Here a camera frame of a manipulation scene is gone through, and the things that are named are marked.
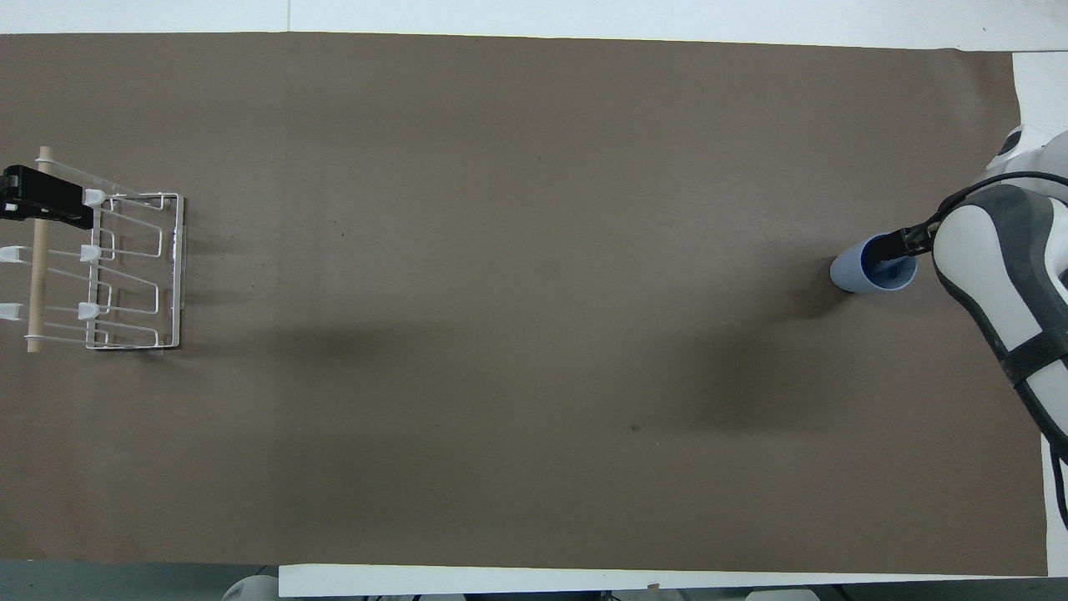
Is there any blue plastic cup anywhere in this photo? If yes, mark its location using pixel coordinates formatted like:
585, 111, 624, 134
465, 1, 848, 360
829, 232, 919, 295

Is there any black cable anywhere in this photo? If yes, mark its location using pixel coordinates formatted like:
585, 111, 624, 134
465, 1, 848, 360
934, 170, 1068, 231
1048, 441, 1068, 537

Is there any white wire cup holder rack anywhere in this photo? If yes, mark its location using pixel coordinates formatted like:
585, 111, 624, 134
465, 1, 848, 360
0, 147, 187, 354

